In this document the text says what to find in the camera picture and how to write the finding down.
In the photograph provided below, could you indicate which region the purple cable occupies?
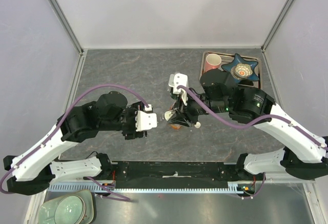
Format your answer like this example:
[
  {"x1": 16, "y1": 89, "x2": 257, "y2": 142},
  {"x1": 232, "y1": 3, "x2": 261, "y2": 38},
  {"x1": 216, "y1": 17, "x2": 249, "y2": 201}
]
[
  {"x1": 178, "y1": 85, "x2": 328, "y2": 149},
  {"x1": 0, "y1": 84, "x2": 152, "y2": 202}
]

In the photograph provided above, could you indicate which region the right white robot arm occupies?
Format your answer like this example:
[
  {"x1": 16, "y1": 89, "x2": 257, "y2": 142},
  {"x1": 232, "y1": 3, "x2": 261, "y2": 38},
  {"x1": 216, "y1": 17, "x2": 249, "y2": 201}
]
[{"x1": 165, "y1": 69, "x2": 327, "y2": 180}]

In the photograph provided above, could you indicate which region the green label water bottle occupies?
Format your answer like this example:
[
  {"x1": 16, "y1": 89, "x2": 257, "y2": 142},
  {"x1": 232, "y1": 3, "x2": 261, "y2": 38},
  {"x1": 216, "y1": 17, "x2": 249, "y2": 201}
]
[{"x1": 168, "y1": 88, "x2": 179, "y2": 100}]

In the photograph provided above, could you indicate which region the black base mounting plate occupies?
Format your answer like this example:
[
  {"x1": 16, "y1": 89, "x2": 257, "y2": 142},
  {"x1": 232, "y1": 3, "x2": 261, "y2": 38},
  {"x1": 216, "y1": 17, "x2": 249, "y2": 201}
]
[{"x1": 93, "y1": 161, "x2": 263, "y2": 182}]

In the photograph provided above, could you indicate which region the pink mug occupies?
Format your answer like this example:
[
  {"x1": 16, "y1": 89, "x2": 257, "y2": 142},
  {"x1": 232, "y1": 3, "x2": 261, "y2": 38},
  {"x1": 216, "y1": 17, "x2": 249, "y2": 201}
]
[{"x1": 204, "y1": 53, "x2": 222, "y2": 72}]

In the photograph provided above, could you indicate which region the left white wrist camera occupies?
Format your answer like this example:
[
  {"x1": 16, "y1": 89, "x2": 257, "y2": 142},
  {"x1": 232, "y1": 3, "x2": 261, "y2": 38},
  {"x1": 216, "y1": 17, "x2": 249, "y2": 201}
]
[{"x1": 135, "y1": 104, "x2": 158, "y2": 132}]

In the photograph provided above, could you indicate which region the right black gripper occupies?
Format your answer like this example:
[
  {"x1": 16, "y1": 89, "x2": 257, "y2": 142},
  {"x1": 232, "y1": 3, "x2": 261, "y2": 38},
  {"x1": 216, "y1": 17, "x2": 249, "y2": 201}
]
[{"x1": 166, "y1": 87, "x2": 227, "y2": 128}]

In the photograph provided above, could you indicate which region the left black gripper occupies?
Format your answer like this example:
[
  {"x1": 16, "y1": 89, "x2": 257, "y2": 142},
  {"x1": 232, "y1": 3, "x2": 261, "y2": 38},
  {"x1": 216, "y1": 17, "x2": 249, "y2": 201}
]
[{"x1": 102, "y1": 101, "x2": 150, "y2": 140}]

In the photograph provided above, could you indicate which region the orange drink bottle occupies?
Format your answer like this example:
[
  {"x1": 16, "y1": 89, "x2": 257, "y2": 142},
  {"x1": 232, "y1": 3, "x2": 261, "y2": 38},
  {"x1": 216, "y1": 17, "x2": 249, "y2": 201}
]
[{"x1": 170, "y1": 124, "x2": 181, "y2": 130}]

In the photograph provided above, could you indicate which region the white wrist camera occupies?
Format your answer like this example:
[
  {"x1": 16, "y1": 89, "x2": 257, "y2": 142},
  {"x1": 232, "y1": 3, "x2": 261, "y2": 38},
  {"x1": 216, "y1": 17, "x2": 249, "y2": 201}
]
[
  {"x1": 135, "y1": 104, "x2": 158, "y2": 132},
  {"x1": 168, "y1": 73, "x2": 189, "y2": 105}
]

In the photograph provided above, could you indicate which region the green ceramic plate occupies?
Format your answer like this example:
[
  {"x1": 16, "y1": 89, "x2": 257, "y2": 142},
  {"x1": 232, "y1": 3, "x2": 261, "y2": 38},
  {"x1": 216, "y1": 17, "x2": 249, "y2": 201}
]
[{"x1": 37, "y1": 190, "x2": 96, "y2": 223}]

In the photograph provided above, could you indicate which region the middle white bottle cap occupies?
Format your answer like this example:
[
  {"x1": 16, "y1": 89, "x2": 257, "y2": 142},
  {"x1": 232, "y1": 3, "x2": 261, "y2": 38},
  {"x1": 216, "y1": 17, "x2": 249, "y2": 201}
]
[{"x1": 194, "y1": 122, "x2": 201, "y2": 128}]

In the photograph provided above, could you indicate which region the small patterned bowl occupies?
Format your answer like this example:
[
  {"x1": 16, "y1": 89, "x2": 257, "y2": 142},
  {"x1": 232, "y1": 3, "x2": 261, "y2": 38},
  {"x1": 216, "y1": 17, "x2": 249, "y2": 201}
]
[{"x1": 231, "y1": 63, "x2": 253, "y2": 79}]

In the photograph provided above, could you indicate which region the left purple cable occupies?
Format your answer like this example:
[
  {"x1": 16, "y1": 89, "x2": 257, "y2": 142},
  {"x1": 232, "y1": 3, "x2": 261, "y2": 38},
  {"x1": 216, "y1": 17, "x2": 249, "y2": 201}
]
[{"x1": 0, "y1": 84, "x2": 152, "y2": 202}]

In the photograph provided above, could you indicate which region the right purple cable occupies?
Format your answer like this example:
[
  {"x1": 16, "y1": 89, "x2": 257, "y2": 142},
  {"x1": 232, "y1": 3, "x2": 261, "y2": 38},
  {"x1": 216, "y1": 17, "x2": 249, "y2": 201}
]
[{"x1": 178, "y1": 85, "x2": 328, "y2": 149}]

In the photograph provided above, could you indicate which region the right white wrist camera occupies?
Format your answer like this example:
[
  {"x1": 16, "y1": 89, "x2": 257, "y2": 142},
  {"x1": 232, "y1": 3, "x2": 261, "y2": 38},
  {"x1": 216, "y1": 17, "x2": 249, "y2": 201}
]
[{"x1": 168, "y1": 73, "x2": 189, "y2": 105}]

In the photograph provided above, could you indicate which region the green ceramic bowl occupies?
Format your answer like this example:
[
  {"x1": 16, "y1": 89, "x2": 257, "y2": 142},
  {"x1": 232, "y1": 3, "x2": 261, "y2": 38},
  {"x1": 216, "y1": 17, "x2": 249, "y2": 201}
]
[{"x1": 54, "y1": 195, "x2": 86, "y2": 224}]

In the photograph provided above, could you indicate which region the blue star-shaped dish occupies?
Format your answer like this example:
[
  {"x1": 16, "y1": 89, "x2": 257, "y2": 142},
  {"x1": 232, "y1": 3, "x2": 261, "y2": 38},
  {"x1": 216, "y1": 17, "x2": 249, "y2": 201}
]
[{"x1": 221, "y1": 53, "x2": 259, "y2": 84}]

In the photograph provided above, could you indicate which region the slotted cable duct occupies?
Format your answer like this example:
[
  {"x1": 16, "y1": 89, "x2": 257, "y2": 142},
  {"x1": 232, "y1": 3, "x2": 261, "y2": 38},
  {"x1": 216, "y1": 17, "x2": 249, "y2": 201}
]
[{"x1": 47, "y1": 181, "x2": 255, "y2": 194}]

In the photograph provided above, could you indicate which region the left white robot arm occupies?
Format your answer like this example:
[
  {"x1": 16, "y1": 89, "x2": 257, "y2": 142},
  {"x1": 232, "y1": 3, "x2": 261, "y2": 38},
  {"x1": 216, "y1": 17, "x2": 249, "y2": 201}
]
[{"x1": 3, "y1": 91, "x2": 157, "y2": 196}]

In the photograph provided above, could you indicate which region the metal tray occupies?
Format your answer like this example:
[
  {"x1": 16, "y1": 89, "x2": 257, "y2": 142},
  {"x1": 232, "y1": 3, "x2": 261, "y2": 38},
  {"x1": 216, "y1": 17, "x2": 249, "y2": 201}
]
[{"x1": 199, "y1": 51, "x2": 262, "y2": 89}]

